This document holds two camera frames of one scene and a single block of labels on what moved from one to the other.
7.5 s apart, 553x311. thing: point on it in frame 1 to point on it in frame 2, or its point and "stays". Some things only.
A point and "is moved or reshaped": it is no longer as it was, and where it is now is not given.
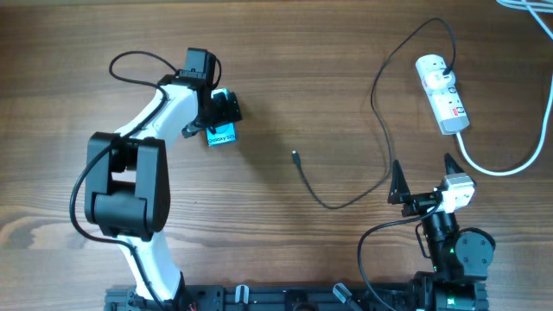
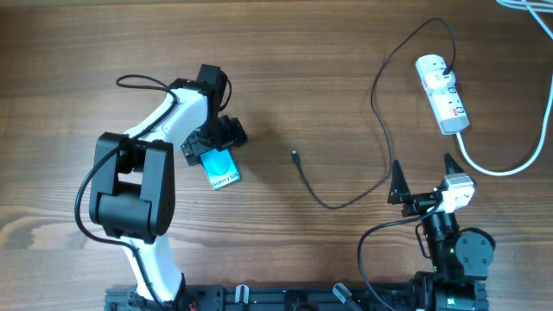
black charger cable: [378, 117] stays
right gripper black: [400, 193] stays
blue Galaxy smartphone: [225, 133] is moved or reshaped
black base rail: [269, 297] stays
